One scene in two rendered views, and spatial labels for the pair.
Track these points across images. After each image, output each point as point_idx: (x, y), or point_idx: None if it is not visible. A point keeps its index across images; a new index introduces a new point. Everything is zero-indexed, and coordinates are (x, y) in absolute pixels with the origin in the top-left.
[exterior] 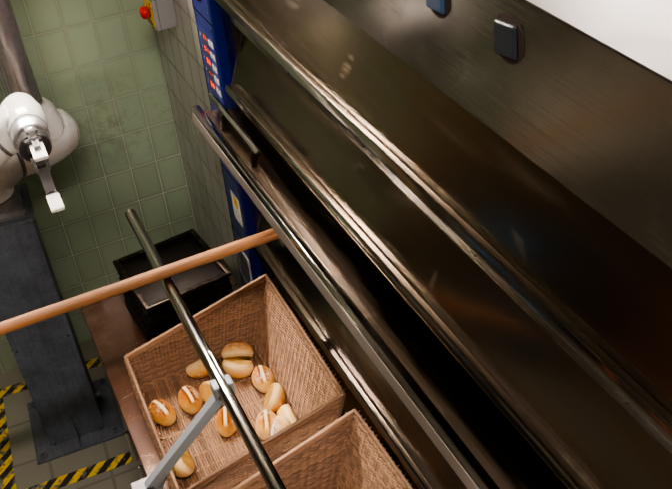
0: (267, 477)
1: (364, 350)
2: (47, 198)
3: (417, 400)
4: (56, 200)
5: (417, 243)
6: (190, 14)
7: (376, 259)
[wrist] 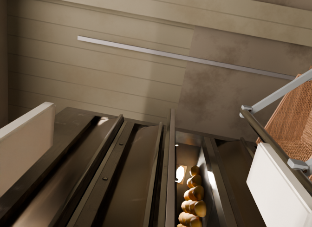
0: (256, 126)
1: (173, 172)
2: (293, 195)
3: (165, 151)
4: (268, 201)
5: (124, 213)
6: None
7: (145, 220)
